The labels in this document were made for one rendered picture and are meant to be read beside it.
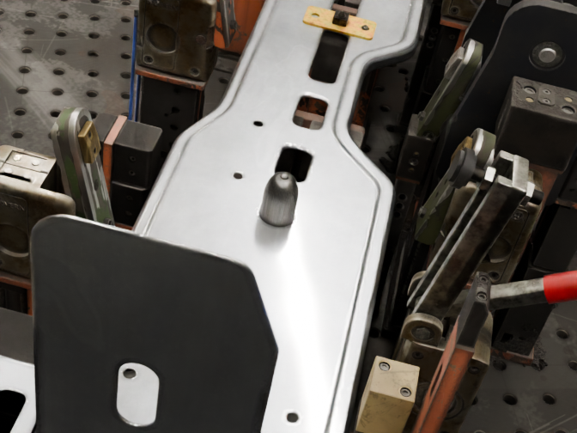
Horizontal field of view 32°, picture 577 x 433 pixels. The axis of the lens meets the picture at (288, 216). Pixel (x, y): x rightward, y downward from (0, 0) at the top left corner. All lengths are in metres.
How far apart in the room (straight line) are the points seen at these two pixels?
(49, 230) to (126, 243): 0.03
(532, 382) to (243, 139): 0.49
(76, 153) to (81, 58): 0.78
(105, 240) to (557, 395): 0.92
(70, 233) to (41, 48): 1.20
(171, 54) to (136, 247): 0.76
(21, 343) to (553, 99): 0.51
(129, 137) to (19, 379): 0.31
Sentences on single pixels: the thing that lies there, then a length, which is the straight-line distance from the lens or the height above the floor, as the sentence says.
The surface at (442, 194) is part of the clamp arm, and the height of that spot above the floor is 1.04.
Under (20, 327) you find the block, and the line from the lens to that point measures 0.85.
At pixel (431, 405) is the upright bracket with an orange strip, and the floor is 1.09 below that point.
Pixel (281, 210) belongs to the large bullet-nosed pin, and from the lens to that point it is 0.91.
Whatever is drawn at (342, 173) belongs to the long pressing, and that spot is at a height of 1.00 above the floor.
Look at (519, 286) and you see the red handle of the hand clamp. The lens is 0.78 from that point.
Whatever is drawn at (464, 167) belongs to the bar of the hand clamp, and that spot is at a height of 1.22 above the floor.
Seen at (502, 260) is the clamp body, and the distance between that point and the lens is 0.97.
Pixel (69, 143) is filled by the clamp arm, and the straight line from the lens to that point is 0.83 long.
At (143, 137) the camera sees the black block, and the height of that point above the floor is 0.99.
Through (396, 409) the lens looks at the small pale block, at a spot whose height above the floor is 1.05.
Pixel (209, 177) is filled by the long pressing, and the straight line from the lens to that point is 0.96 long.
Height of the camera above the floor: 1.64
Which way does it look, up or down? 43 degrees down
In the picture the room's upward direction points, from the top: 12 degrees clockwise
